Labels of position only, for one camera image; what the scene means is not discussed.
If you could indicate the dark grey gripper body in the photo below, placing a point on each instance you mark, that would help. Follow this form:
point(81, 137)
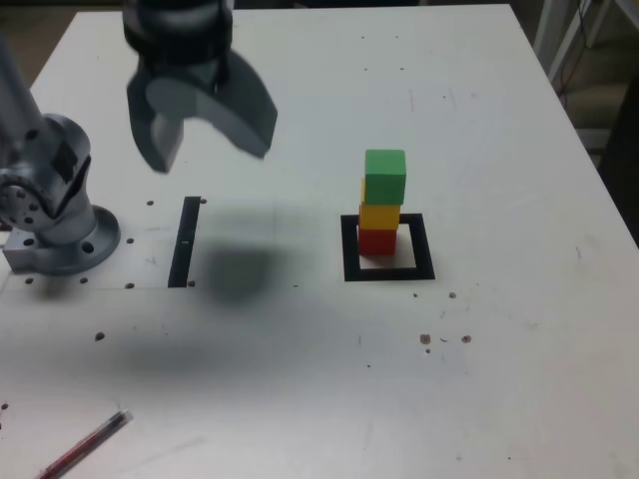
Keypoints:
point(194, 72)

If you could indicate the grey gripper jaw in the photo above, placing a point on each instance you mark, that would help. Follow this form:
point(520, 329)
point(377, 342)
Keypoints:
point(239, 115)
point(147, 135)

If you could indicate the green cube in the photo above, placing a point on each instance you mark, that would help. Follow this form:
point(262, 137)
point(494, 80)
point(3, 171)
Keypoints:
point(384, 177)

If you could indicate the yellow cube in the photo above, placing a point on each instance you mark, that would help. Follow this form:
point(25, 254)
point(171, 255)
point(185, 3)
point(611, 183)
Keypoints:
point(379, 217)

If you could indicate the red cube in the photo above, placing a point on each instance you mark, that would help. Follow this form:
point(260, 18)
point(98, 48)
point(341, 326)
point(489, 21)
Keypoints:
point(377, 242)

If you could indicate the black tape square outline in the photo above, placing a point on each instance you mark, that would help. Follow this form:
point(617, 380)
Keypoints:
point(424, 249)

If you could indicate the black tape strip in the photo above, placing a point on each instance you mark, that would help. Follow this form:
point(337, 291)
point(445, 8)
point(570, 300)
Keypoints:
point(184, 244)

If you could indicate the red pen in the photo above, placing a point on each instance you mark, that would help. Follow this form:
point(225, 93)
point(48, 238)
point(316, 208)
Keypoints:
point(82, 444)

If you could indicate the white metal frame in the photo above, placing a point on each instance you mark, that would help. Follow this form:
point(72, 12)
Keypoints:
point(545, 20)

